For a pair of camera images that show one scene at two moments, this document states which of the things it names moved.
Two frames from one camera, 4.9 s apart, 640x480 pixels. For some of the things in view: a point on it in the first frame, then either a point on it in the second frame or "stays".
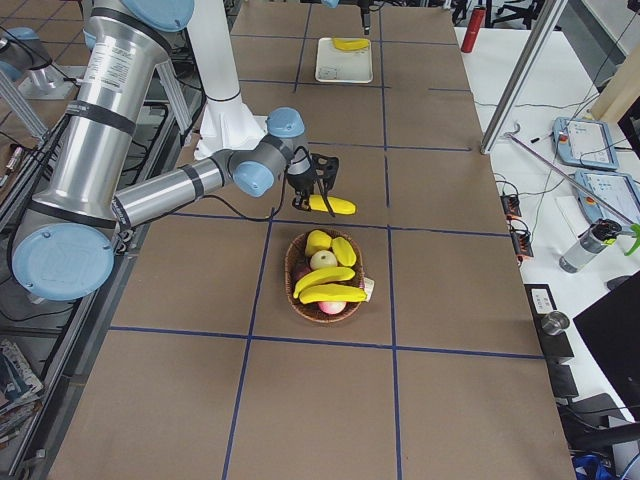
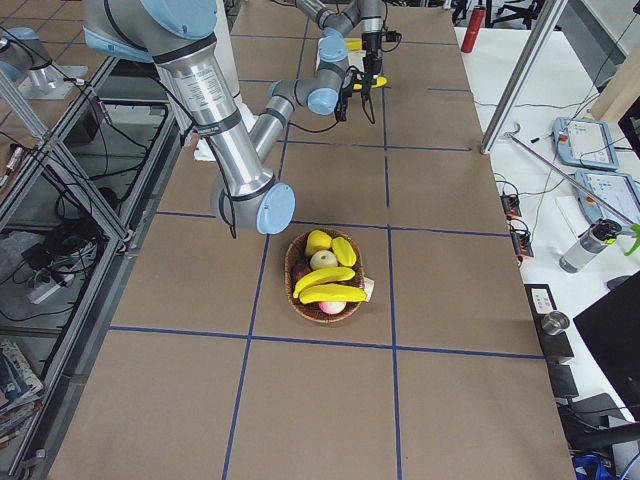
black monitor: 611,330 stays
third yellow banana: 328,274 stays
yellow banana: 350,43 stays
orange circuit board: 521,238 stays
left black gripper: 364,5 → 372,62
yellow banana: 339,206 → 381,82
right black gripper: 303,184 → 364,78
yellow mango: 317,241 stays
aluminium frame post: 544,23 stays
